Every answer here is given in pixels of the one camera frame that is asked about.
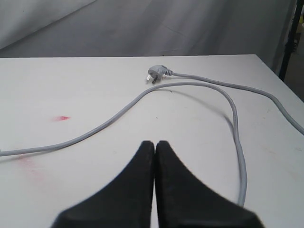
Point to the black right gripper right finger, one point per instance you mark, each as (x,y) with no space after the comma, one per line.
(183,201)

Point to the white backdrop cloth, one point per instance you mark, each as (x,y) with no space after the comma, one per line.
(107,28)

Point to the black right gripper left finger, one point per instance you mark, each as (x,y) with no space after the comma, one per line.
(126,202)

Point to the black stand pole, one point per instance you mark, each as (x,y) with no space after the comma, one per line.
(290,41)

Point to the white five-socket power strip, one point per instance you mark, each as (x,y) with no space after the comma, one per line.
(155,75)

